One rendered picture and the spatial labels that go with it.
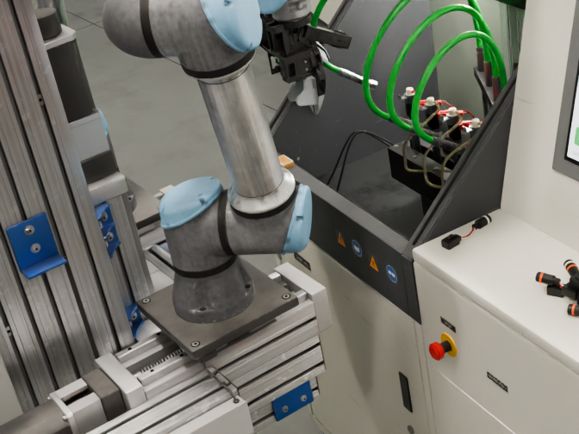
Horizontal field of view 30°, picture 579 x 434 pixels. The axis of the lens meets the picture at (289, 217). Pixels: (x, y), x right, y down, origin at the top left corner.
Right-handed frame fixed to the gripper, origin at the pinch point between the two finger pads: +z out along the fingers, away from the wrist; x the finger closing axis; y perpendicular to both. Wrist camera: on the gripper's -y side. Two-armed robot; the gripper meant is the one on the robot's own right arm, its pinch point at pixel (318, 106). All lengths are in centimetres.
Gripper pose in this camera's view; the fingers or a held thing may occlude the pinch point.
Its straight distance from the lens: 218.6
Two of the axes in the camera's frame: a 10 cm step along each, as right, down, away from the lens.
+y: -8.6, 3.7, -3.5
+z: 1.7, 8.5, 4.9
